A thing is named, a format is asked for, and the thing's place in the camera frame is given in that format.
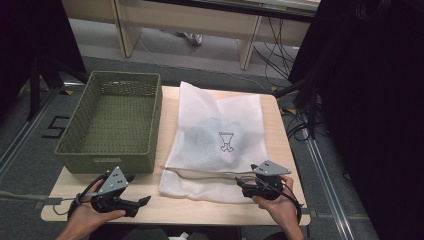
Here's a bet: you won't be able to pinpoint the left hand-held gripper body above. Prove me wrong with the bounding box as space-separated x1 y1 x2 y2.
91 165 142 218

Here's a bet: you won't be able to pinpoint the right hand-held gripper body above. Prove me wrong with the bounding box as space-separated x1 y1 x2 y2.
241 160 292 202

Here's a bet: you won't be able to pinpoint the white mesh laundry bag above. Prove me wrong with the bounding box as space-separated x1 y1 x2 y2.
158 80 270 205

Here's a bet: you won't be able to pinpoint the blue denim garment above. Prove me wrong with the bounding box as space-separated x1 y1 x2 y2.
181 116 248 168

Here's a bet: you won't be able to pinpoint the green woven basket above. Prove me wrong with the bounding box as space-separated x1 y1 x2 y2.
54 70 164 175

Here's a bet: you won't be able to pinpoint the person's right hand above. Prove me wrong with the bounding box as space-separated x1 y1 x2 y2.
251 175 300 232

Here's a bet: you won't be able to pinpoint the person's left hand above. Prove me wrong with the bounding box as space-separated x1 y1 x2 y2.
65 179 127 235

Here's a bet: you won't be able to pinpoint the person's legs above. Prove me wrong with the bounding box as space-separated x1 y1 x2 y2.
89 225 242 240

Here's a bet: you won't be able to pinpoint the black metal stand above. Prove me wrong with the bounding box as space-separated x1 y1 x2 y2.
25 54 90 122
273 74 322 140

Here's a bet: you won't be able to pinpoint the black curtain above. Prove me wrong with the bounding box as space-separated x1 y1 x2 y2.
0 0 87 118
288 0 424 240

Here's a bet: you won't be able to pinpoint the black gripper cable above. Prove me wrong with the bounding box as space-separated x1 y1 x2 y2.
67 171 112 221
256 178 303 225

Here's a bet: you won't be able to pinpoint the metal floor rail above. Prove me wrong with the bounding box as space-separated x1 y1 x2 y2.
0 89 58 183
301 128 355 240

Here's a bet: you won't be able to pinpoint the grey cable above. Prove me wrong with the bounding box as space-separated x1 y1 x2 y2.
0 190 64 209

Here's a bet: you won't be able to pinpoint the bundle of black floor cables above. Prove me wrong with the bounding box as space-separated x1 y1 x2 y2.
252 16 299 88

